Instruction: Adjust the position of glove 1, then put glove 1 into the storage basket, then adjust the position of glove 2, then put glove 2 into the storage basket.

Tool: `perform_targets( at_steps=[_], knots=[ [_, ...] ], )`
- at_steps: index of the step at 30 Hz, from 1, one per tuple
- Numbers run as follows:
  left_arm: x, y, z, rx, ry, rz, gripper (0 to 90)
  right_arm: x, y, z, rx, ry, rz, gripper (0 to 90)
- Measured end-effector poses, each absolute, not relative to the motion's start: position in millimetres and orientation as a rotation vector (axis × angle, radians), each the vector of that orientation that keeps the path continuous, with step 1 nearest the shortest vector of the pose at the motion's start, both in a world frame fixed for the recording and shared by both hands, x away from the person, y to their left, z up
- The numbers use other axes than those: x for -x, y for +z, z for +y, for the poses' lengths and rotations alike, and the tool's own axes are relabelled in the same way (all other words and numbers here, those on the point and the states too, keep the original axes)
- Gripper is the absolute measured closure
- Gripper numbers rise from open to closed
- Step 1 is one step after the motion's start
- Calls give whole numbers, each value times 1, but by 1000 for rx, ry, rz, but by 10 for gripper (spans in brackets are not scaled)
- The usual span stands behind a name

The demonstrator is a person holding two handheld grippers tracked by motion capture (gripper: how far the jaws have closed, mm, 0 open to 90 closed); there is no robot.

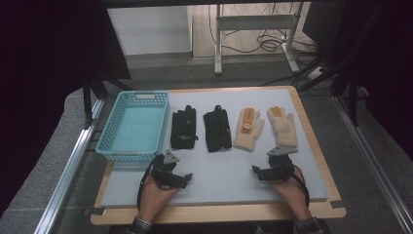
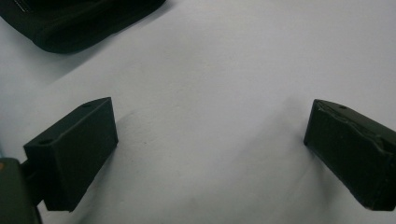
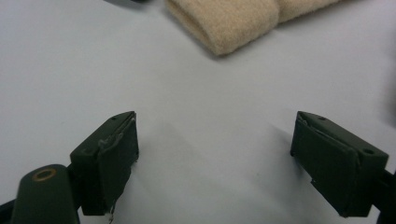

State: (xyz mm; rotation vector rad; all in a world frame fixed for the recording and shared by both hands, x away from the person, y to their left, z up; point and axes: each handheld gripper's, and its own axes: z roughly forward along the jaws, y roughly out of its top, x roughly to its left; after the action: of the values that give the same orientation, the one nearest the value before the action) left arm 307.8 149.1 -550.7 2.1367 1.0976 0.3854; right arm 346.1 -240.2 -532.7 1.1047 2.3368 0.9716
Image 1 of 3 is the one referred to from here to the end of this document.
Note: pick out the cream glove with orange fingertips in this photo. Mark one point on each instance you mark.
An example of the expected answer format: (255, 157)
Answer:
(284, 128)

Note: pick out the white cabinet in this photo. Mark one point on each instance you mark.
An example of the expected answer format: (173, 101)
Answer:
(149, 29)

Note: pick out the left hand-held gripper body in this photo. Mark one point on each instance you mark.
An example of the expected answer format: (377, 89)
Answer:
(162, 170)

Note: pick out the white power strip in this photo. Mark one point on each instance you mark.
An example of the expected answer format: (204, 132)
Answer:
(315, 73)

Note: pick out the black metal stand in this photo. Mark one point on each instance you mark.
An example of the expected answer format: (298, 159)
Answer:
(353, 100)
(87, 104)

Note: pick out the black glove with emblem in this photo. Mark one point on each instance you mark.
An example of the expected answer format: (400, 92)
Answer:
(183, 130)

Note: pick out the white metal stand frame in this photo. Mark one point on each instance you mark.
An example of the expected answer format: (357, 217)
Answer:
(256, 22)

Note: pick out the aluminium rail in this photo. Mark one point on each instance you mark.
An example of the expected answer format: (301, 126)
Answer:
(373, 162)
(69, 162)

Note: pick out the teal plastic basket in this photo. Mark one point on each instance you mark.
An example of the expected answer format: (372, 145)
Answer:
(138, 130)

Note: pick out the dark curtain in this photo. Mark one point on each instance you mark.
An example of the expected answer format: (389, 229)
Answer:
(394, 81)
(42, 81)

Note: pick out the person's right hand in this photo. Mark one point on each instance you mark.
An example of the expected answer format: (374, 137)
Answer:
(295, 195)

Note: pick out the white foam mat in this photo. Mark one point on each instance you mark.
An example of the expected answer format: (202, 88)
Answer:
(220, 182)

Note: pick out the cream glove with orange print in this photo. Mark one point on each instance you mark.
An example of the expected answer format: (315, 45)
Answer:
(248, 130)

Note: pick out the person's left hand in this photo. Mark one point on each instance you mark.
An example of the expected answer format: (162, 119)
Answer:
(152, 200)

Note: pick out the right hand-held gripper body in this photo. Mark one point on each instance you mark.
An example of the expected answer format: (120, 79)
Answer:
(281, 167)

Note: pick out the plain black glove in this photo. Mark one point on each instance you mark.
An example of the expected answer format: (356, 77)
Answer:
(217, 130)

